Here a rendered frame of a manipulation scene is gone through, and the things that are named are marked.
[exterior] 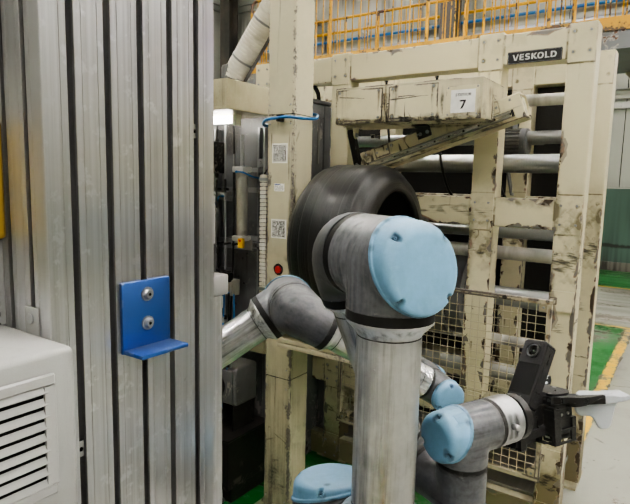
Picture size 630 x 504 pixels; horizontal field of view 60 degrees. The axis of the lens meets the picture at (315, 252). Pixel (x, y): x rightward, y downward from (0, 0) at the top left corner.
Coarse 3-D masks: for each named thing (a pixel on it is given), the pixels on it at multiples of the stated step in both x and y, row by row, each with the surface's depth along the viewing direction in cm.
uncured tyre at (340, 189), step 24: (336, 168) 195; (360, 168) 190; (384, 168) 191; (312, 192) 187; (336, 192) 182; (360, 192) 179; (384, 192) 185; (408, 192) 200; (312, 216) 182; (408, 216) 219; (288, 240) 189; (312, 240) 181; (288, 264) 192; (312, 288) 186
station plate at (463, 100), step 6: (456, 90) 196; (462, 90) 194; (468, 90) 193; (474, 90) 192; (456, 96) 196; (462, 96) 195; (468, 96) 193; (474, 96) 192; (456, 102) 196; (462, 102) 195; (468, 102) 194; (474, 102) 192; (450, 108) 197; (456, 108) 196; (462, 108) 195; (468, 108) 194; (474, 108) 192
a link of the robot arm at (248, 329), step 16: (272, 288) 130; (256, 304) 128; (240, 320) 129; (256, 320) 128; (224, 336) 128; (240, 336) 127; (256, 336) 128; (272, 336) 129; (224, 352) 127; (240, 352) 129
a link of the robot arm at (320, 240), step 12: (336, 216) 78; (324, 228) 76; (324, 240) 75; (312, 252) 79; (312, 264) 80; (324, 276) 76; (324, 288) 80; (336, 288) 77; (324, 300) 82; (336, 300) 80; (336, 312) 82; (348, 324) 82; (348, 336) 84; (348, 348) 85; (420, 432) 91; (420, 444) 90
